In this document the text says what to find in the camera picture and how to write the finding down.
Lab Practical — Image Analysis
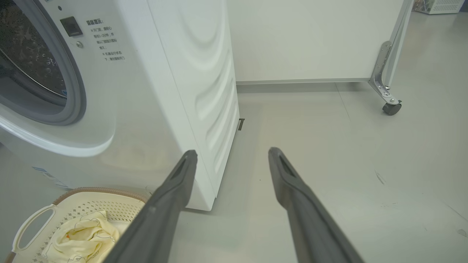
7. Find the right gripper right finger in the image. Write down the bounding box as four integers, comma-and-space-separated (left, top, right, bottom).
268, 147, 366, 263

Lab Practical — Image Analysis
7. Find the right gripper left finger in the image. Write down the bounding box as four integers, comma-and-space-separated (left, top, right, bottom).
103, 149, 198, 263

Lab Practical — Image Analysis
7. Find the cream printed garment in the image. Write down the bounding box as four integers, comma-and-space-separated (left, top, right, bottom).
42, 210, 129, 263

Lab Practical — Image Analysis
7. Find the white front-load washing machine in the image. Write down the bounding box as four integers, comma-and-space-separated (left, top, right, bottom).
0, 0, 240, 212

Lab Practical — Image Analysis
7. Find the black door lock socket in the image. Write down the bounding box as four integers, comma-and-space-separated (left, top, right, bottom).
59, 16, 84, 38

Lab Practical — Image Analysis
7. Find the steel washing machine drum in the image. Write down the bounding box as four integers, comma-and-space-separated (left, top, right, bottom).
0, 0, 68, 107

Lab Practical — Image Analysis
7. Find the blue energy label sticker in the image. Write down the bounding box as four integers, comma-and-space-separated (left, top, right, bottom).
32, 167, 70, 190

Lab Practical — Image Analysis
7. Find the cream perforated laundry basket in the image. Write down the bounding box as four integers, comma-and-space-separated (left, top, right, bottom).
4, 187, 151, 263

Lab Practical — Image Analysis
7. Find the metal partition leg with caster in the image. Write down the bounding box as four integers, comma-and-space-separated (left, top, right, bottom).
368, 0, 414, 116

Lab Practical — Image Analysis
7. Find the white partition panel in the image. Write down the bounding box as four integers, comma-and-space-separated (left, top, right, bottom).
227, 0, 407, 85

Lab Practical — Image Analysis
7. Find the white perforated crate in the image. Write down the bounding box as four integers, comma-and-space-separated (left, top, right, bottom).
413, 0, 466, 15

